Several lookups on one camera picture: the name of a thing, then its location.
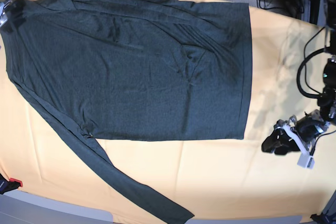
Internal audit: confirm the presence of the dark green long-sleeve shirt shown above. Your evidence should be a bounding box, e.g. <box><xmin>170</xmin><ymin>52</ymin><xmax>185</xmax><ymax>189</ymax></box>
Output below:
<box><xmin>1</xmin><ymin>0</ymin><xmax>253</xmax><ymax>223</ymax></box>

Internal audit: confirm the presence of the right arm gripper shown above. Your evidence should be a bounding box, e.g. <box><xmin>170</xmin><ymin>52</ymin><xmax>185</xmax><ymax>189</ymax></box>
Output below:
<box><xmin>0</xmin><ymin>0</ymin><xmax>26</xmax><ymax>33</ymax></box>

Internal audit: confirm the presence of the red and black clamp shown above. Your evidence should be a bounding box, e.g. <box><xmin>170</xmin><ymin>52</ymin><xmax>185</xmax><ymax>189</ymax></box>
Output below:
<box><xmin>0</xmin><ymin>175</ymin><xmax>23</xmax><ymax>195</ymax></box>

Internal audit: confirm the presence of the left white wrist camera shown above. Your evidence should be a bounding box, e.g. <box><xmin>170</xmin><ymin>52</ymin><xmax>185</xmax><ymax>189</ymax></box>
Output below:
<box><xmin>297</xmin><ymin>154</ymin><xmax>315</xmax><ymax>169</ymax></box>

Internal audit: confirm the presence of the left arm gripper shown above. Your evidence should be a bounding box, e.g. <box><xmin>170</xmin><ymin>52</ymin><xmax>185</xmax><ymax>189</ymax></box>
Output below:
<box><xmin>261</xmin><ymin>115</ymin><xmax>310</xmax><ymax>155</ymax></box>

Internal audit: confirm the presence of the yellow table cloth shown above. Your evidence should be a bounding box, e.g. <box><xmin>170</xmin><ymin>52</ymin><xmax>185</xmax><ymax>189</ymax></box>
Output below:
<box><xmin>1</xmin><ymin>7</ymin><xmax>335</xmax><ymax>223</ymax></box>

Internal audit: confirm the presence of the black clamp right corner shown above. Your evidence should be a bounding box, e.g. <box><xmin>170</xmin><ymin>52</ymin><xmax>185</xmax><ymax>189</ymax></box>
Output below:
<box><xmin>310</xmin><ymin>214</ymin><xmax>335</xmax><ymax>224</ymax></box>

